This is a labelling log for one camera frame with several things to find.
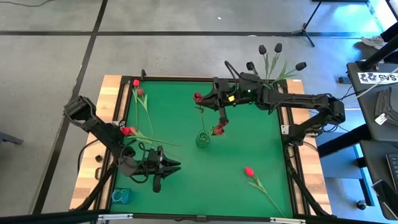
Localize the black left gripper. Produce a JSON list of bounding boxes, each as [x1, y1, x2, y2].
[[144, 146, 182, 179]]

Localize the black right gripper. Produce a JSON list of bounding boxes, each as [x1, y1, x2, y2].
[[200, 73, 262, 110]]

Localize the green glass vase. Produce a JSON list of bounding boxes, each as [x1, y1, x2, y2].
[[195, 129, 211, 149]]

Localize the black artificial tulip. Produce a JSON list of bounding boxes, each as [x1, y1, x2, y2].
[[258, 44, 271, 83], [270, 60, 308, 85], [267, 42, 283, 83], [246, 61, 261, 78]]

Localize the dark tulips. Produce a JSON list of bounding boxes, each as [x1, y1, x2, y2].
[[121, 126, 182, 147]]

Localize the pale blue glass vase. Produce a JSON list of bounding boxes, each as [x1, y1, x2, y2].
[[111, 187, 133, 205]]

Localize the green table mat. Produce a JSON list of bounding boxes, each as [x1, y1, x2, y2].
[[111, 80, 295, 218]]

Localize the black tripod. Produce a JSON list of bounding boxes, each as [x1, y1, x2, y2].
[[290, 0, 326, 48]]

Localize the black desk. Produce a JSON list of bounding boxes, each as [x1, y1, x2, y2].
[[346, 61, 398, 142], [359, 139, 398, 220]]

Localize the grey chair foot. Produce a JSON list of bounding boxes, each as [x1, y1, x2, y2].
[[0, 131, 24, 146]]

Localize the white printed label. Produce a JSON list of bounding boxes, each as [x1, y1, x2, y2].
[[357, 72, 398, 85]]

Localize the person's foot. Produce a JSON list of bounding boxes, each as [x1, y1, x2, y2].
[[360, 35, 386, 47]]

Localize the black slanted pole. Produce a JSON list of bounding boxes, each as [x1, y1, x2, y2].
[[357, 33, 398, 72]]

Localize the stack of dark grey pads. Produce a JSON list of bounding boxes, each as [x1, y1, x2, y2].
[[374, 86, 398, 126]]

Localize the person's leg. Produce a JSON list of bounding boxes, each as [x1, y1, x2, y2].
[[379, 21, 398, 43]]

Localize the grey keyboard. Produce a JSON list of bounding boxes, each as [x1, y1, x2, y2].
[[386, 152, 398, 192]]

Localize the black phone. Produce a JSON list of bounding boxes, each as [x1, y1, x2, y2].
[[371, 179, 398, 218]]

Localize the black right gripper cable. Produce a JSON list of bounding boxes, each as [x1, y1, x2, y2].
[[224, 60, 246, 82]]

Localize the black aluminium table frame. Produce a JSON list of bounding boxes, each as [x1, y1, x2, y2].
[[105, 74, 310, 222]]

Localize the black diagonal frame strut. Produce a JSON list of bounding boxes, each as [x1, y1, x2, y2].
[[284, 146, 338, 224], [73, 155, 122, 212]]

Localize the silver corner bracket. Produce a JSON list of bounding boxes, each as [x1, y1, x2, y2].
[[269, 217, 307, 224], [96, 213, 134, 222]]

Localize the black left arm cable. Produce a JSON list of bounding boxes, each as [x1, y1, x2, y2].
[[76, 138, 103, 175]]

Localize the black horizontal frame beam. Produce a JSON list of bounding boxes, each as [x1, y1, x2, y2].
[[0, 208, 108, 224]]

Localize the white cable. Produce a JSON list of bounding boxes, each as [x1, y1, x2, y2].
[[356, 67, 398, 99]]

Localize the thin black floor cable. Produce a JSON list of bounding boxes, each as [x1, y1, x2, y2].
[[0, 0, 43, 7]]

